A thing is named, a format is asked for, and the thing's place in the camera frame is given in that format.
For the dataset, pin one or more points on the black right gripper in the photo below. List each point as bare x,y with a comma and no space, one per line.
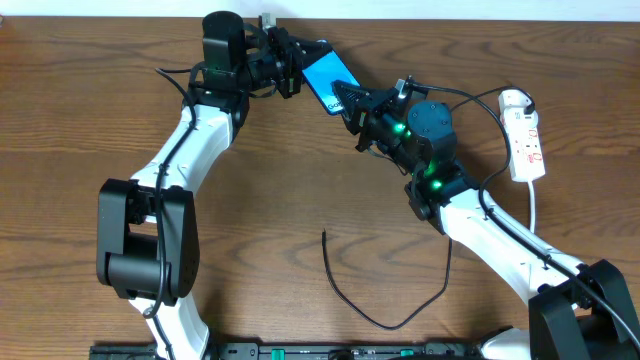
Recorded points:
370,114

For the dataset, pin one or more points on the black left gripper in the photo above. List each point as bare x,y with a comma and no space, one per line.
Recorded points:
289,64

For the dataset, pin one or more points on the blue smartphone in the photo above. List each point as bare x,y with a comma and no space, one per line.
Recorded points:
320,75

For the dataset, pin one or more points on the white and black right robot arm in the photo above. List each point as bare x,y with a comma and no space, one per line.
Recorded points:
575,310

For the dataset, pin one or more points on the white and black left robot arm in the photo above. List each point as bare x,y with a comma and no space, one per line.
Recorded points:
147,236

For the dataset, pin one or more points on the white power strip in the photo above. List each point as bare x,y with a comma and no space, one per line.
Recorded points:
520,121

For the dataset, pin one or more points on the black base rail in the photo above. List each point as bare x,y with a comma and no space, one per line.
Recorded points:
253,351

